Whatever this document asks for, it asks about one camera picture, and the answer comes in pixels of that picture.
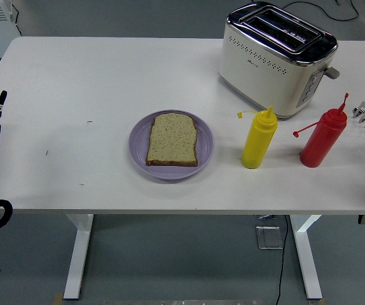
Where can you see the red squeeze bottle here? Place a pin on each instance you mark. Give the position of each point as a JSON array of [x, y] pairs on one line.
[[324, 139]]

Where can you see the bread slice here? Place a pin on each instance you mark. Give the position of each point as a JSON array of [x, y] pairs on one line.
[[173, 139]]

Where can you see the clear plastic floor piece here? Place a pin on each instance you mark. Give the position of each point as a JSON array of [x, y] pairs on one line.
[[269, 238]]

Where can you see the purple plate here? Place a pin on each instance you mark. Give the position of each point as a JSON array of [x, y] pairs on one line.
[[169, 173]]

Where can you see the cream and chrome toaster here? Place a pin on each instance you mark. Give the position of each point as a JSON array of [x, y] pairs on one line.
[[265, 76]]

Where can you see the brown cardboard floor piece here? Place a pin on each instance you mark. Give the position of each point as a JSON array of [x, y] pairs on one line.
[[58, 299]]

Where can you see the white table leg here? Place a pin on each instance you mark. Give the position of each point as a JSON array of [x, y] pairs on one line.
[[77, 254], [306, 254]]

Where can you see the yellow squeeze bottle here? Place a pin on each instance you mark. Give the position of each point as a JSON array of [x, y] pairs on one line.
[[258, 139]]

